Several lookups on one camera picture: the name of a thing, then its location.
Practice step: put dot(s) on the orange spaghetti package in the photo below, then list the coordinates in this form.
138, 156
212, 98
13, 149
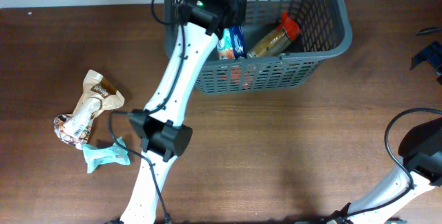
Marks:
277, 40

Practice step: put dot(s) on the Kleenex tissue multipack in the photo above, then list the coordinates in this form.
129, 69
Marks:
232, 44

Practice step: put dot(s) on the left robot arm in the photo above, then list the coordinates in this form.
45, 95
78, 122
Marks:
199, 25

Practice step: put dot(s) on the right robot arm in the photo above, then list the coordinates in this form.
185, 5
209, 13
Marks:
417, 169

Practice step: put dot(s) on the teal wrapped tissue pack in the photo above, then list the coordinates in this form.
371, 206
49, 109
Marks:
95, 157

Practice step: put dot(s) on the grey plastic basket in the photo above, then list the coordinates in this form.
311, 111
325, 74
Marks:
325, 33

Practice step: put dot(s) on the beige crumpled snack bag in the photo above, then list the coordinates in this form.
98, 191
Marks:
98, 95

